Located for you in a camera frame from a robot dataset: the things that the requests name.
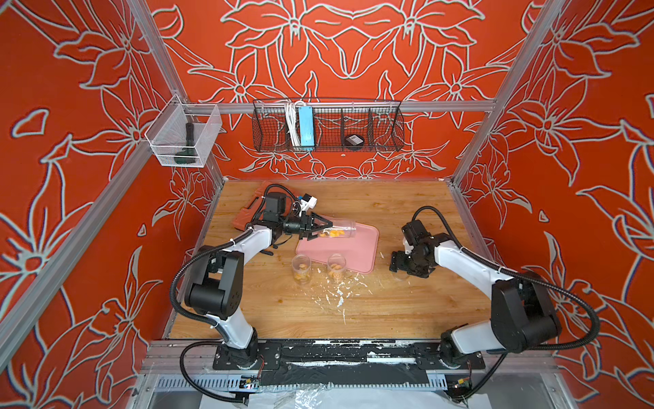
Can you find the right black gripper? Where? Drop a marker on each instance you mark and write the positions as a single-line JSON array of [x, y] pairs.
[[398, 260]]

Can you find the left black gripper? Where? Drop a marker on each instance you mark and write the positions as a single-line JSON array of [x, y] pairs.
[[304, 225]]

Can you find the clear cookie jar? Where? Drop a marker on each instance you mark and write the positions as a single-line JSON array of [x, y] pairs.
[[342, 228], [337, 267], [301, 268]]

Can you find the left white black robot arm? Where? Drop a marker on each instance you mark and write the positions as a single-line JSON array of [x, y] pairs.
[[209, 287]]

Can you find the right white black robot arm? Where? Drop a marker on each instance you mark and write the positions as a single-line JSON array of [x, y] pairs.
[[523, 315]]

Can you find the pink plastic tray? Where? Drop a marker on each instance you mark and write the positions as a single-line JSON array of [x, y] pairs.
[[360, 251]]

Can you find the orange plastic tool case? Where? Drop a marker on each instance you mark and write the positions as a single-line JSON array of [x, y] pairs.
[[254, 204]]

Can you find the light blue box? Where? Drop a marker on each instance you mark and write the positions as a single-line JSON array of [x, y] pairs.
[[305, 116]]

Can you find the dark green flashlight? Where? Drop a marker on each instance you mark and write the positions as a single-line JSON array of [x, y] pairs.
[[187, 155]]

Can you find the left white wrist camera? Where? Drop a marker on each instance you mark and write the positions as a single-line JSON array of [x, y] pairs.
[[307, 202]]

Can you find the black wire wall basket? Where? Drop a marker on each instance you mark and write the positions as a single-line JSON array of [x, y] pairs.
[[276, 127]]

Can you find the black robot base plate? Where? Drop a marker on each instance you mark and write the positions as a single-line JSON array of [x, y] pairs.
[[351, 360]]

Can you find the clear plastic wall bin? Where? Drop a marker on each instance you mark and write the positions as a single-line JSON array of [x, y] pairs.
[[167, 135]]

